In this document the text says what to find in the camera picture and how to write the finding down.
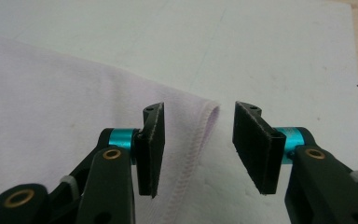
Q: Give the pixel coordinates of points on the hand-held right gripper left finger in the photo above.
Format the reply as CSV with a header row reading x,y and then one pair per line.
x,y
149,155

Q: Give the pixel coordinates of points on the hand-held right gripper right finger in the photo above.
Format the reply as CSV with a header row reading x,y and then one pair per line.
x,y
258,152

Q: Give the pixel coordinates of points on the lilac printed towel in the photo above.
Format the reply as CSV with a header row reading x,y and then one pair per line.
x,y
59,109

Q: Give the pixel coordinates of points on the white foam mat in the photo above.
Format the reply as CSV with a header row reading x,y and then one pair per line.
x,y
261,62

